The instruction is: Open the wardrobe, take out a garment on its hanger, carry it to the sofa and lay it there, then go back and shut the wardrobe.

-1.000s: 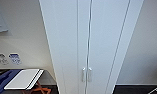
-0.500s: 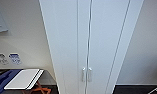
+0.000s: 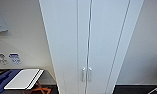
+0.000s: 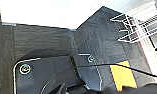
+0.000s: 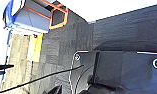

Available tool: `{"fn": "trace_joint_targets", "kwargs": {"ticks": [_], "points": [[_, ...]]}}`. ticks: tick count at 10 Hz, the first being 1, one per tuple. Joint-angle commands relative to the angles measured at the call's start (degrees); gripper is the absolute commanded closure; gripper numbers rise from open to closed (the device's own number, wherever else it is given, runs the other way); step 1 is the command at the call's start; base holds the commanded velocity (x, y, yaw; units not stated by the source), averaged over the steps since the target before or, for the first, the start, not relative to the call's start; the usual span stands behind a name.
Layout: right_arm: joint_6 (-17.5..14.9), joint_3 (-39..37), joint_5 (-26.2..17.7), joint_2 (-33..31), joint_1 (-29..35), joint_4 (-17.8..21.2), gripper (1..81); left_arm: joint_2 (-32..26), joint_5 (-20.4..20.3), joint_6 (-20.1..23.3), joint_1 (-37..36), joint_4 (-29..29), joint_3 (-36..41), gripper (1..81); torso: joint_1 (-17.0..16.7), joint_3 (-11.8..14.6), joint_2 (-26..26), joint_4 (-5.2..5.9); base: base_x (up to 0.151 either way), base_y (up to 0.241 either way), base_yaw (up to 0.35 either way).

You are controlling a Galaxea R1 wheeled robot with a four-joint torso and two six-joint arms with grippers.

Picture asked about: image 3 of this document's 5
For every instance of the grey wall-mounted holder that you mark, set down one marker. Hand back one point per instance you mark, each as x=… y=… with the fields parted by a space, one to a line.
x=0 y=20

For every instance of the wall socket with dark label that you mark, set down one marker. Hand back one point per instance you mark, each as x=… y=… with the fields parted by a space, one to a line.
x=1 y=58

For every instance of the orange folding stand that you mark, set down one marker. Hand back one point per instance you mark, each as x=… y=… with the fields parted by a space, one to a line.
x=39 y=89

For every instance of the blue plastic case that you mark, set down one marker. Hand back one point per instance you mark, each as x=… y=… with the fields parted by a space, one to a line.
x=2 y=81

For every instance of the white flat board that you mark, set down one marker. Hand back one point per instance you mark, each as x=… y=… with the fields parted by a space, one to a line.
x=23 y=78

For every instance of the wall socket with blue label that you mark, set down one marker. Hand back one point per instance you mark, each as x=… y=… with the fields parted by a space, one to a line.
x=15 y=58

